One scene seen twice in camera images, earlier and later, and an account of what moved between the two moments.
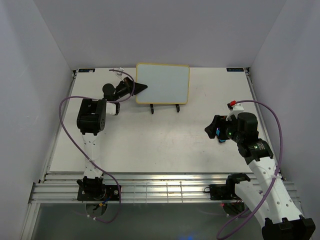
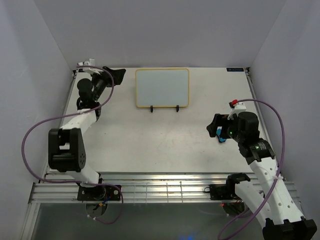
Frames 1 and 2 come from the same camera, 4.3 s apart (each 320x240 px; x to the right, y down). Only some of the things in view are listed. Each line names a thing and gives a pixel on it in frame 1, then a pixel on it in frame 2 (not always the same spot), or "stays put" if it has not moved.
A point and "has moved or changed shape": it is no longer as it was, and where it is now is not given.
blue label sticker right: (235, 69) stays put
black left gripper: (130, 83) -> (116, 76)
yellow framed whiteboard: (166, 84) has moved or changed shape
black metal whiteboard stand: (152, 108) stays put
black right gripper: (221, 123) stays put
